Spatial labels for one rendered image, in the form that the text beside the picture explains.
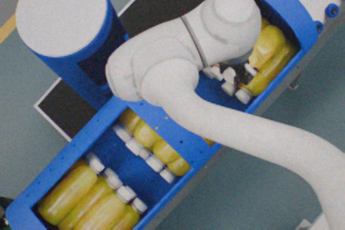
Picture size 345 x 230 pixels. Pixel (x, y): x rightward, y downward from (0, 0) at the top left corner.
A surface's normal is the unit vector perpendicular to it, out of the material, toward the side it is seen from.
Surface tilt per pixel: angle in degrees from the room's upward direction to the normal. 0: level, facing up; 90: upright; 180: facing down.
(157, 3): 0
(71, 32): 0
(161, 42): 20
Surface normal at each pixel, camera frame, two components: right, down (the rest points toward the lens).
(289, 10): 0.25, 0.02
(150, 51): -0.23, -0.54
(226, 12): -0.08, -0.15
